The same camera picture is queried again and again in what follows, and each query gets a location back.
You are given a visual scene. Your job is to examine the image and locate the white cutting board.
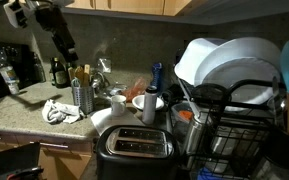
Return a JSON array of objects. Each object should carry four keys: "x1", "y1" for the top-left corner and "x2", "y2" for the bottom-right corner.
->
[{"x1": 91, "y1": 108, "x2": 143, "y2": 135}]

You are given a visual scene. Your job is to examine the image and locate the orange plastic bag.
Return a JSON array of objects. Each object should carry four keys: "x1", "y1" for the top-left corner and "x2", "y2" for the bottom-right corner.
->
[{"x1": 122, "y1": 77, "x2": 148, "y2": 102}]

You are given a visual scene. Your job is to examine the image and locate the crumpled white cloth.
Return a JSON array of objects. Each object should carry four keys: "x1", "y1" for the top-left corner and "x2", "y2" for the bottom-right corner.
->
[{"x1": 42, "y1": 99, "x2": 85, "y2": 124}]

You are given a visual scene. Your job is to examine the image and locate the small white bowl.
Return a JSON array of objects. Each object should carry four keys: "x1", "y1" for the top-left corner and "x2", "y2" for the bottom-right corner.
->
[{"x1": 132, "y1": 95, "x2": 164, "y2": 111}]

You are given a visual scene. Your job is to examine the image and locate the white ceramic mug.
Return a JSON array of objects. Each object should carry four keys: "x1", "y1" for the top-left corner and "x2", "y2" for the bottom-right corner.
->
[{"x1": 111, "y1": 95, "x2": 126, "y2": 116}]

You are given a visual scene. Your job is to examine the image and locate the wooden upper cabinets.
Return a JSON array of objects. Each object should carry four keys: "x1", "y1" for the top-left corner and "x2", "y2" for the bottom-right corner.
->
[{"x1": 69, "y1": 0, "x2": 192, "y2": 16}]

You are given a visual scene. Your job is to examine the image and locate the black two-slot toaster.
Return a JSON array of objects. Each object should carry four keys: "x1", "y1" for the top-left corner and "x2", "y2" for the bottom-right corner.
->
[{"x1": 95, "y1": 125, "x2": 180, "y2": 180}]

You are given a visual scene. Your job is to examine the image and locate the clear container with orange lid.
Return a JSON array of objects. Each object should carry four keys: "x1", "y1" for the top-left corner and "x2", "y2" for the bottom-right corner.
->
[{"x1": 171, "y1": 101, "x2": 194, "y2": 134}]

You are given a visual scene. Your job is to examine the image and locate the clear plastic water bottle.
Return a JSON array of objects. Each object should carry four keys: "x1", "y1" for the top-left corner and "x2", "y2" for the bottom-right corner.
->
[{"x1": 0, "y1": 48, "x2": 19, "y2": 95}]

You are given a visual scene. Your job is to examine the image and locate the stainless steel cup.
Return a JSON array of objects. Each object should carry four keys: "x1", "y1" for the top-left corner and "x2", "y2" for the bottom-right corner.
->
[{"x1": 184, "y1": 114, "x2": 207, "y2": 168}]

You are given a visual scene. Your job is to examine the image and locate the white square plate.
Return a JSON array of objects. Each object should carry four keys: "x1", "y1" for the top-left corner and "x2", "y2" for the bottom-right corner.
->
[{"x1": 174, "y1": 38, "x2": 226, "y2": 85}]

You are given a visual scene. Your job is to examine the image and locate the white Stanford flask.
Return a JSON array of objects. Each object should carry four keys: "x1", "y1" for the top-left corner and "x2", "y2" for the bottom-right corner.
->
[{"x1": 142, "y1": 86, "x2": 157, "y2": 124}]

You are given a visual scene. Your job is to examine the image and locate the large white plate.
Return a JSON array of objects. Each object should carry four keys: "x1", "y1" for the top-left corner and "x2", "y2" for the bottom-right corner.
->
[{"x1": 194, "y1": 36, "x2": 282, "y2": 112}]

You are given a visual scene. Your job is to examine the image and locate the dark olive oil bottle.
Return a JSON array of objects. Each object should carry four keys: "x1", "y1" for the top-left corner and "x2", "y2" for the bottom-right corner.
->
[{"x1": 52, "y1": 57, "x2": 68, "y2": 88}]

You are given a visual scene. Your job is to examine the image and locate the black wire dish rack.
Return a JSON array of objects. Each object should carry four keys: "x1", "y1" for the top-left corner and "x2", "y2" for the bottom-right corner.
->
[{"x1": 179, "y1": 80, "x2": 289, "y2": 180}]

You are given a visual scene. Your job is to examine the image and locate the perforated metal utensil holder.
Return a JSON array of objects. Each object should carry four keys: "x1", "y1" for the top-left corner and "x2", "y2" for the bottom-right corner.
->
[{"x1": 71, "y1": 78, "x2": 94, "y2": 114}]

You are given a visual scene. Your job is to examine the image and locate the wooden drawer front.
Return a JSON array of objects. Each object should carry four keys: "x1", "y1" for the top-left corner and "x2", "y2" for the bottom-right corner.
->
[{"x1": 0, "y1": 131, "x2": 92, "y2": 180}]

